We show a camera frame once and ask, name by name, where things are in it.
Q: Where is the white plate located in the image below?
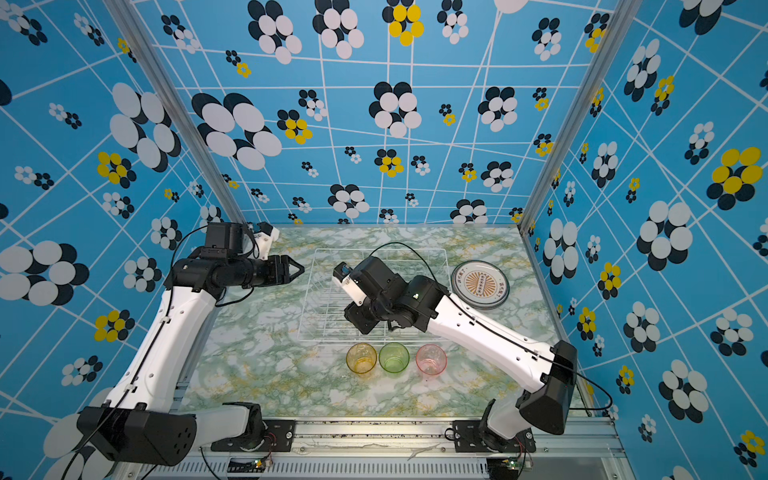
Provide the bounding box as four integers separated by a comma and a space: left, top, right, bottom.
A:
451, 260, 510, 310

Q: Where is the yellow drinking glass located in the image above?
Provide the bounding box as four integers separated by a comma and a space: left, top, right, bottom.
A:
345, 343, 378, 375

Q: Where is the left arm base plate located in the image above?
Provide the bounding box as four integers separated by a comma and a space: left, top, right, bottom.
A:
210, 418, 297, 453

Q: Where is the green drinking glass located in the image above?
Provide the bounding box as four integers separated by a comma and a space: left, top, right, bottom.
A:
378, 342, 410, 374

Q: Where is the aluminium front rail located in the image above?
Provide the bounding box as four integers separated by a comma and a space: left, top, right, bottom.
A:
113, 416, 635, 480

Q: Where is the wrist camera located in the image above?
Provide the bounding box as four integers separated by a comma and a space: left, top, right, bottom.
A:
252, 222, 280, 260
333, 262, 367, 306

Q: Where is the pink drinking glass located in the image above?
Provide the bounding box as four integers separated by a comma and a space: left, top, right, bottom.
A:
415, 344, 448, 376

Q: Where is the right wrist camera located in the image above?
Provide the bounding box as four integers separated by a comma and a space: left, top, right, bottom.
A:
333, 262, 367, 306

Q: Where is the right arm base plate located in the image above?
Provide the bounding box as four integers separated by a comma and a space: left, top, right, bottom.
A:
445, 420, 537, 455

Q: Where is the white wire dish rack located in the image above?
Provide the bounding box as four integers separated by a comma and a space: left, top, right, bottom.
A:
298, 245, 452, 346

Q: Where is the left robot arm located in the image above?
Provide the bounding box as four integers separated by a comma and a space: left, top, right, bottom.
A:
77, 222, 304, 466

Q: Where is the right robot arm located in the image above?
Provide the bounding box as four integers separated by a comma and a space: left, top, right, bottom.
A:
333, 256, 577, 451

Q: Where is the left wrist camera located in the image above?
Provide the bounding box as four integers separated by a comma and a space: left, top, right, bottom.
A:
252, 222, 280, 260

